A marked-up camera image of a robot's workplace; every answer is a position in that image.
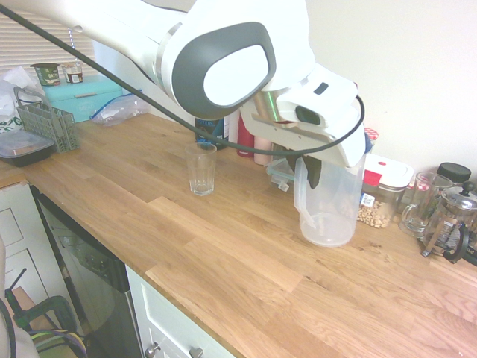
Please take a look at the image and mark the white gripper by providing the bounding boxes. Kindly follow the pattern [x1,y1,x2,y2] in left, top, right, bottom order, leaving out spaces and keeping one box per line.
[249,111,367,189]

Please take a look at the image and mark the clear plastic pitcher blue lid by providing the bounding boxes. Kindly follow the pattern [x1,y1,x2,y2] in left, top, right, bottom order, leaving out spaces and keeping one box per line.
[293,132,374,248]

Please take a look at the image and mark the pink water bottle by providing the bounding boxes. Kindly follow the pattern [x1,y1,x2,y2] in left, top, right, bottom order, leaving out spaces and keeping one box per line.
[253,136,274,166]

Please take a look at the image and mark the red water bottle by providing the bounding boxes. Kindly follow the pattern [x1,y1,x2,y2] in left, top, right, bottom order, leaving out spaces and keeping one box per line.
[237,111,256,158]

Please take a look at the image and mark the glass container teal lid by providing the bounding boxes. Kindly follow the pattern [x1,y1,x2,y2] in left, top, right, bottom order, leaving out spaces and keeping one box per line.
[265,157,297,192]

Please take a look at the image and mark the jar with red checkered lid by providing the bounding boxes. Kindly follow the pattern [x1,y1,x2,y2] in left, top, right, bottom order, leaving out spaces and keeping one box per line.
[363,127,381,154]

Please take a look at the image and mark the food container red clip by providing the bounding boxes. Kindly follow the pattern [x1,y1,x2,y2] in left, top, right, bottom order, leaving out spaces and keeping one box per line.
[356,153,416,229]

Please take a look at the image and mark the black Vega protein tub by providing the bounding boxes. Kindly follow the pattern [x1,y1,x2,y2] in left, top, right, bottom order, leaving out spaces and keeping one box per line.
[194,114,230,151]

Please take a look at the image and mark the clear glass tumbler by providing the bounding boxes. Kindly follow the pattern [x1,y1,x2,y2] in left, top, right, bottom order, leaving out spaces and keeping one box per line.
[184,142,218,197]

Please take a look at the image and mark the clear glass mug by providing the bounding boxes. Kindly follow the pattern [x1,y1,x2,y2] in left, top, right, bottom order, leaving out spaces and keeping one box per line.
[399,171,454,239]

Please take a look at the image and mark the jar with black lid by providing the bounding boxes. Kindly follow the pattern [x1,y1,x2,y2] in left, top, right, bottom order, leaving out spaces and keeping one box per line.
[435,161,473,188]

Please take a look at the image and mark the glass french press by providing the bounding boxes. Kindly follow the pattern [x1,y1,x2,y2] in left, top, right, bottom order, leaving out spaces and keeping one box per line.
[420,180,477,265]

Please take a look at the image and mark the clear zip bag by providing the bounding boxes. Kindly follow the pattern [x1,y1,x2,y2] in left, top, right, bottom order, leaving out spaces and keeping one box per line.
[89,92,152,128]

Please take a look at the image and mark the pale green cabinet front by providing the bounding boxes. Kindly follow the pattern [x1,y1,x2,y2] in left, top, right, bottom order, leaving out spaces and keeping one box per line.
[124,263,241,358]

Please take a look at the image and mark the teal bread box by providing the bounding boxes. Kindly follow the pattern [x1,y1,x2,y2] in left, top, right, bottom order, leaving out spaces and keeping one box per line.
[42,73,124,125]

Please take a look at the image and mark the black dishwasher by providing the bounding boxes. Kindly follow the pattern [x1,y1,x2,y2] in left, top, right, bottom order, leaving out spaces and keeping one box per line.
[30,184,145,358]

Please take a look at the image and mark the grey cutlery basket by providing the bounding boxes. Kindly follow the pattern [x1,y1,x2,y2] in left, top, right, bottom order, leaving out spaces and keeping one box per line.
[13,86,81,154]

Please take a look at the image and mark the green oat yogurt cup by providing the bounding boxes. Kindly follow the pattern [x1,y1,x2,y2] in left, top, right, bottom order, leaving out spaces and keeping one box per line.
[30,62,61,88]

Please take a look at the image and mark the black plastic food tray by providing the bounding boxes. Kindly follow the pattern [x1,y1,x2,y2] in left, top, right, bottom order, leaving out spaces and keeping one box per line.
[0,133,57,168]

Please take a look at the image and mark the green clamp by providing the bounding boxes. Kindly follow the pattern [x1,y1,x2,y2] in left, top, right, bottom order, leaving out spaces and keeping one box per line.
[2,267,87,339]

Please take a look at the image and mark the white window blinds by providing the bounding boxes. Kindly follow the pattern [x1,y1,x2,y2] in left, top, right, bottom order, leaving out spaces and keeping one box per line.
[0,13,97,80]

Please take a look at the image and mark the white plastic bag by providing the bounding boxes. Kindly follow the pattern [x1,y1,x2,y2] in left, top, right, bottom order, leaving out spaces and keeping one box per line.
[0,66,46,135]

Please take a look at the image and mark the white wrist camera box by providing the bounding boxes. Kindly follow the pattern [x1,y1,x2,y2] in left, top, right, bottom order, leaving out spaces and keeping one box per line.
[277,89,359,128]

